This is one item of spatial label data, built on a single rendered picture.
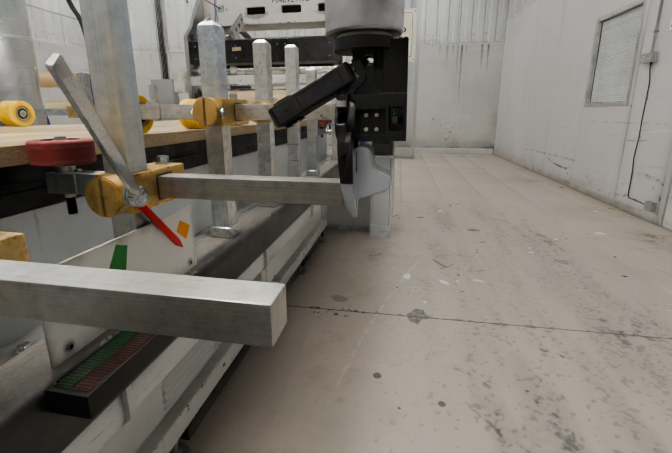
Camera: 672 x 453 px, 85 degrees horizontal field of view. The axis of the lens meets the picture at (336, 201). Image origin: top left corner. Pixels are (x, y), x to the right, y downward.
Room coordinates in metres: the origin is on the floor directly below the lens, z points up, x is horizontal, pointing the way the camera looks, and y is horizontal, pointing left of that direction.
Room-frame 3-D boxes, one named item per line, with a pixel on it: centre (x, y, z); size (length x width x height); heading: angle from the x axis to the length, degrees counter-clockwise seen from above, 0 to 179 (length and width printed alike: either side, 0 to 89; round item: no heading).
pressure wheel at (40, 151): (0.54, 0.40, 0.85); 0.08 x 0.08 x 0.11
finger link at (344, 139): (0.44, -0.01, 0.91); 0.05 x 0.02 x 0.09; 169
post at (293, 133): (1.21, 0.14, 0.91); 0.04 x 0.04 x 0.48; 80
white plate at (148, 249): (0.44, 0.25, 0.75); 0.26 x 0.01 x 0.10; 170
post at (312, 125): (1.46, 0.09, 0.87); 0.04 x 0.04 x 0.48; 80
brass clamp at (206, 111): (0.74, 0.22, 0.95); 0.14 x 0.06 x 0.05; 170
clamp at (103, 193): (0.49, 0.27, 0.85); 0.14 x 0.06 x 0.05; 170
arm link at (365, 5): (0.46, -0.03, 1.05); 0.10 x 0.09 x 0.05; 169
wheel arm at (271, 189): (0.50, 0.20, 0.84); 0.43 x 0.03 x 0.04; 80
